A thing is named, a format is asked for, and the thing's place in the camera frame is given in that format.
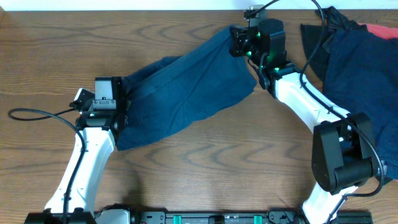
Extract dark blue denim shorts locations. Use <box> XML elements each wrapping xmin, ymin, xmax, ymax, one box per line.
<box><xmin>116</xmin><ymin>28</ymin><xmax>256</xmax><ymax>151</ymax></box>

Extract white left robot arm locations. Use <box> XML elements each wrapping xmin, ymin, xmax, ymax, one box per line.
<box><xmin>25</xmin><ymin>77</ymin><xmax>131</xmax><ymax>223</ymax></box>

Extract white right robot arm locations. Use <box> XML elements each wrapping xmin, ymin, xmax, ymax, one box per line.
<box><xmin>229</xmin><ymin>19</ymin><xmax>381</xmax><ymax>223</ymax></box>

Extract black cloth garment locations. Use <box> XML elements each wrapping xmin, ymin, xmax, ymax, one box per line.
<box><xmin>300</xmin><ymin>6</ymin><xmax>368</xmax><ymax>82</ymax></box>

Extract dark navy garment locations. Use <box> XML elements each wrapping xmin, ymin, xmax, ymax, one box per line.
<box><xmin>323</xmin><ymin>30</ymin><xmax>397</xmax><ymax>179</ymax></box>

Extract red cloth garment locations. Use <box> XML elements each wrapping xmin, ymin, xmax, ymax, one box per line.
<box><xmin>360</xmin><ymin>24</ymin><xmax>398</xmax><ymax>40</ymax></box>

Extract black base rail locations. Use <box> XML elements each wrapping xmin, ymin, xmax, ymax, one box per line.
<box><xmin>93</xmin><ymin>203</ymin><xmax>374</xmax><ymax>224</ymax></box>

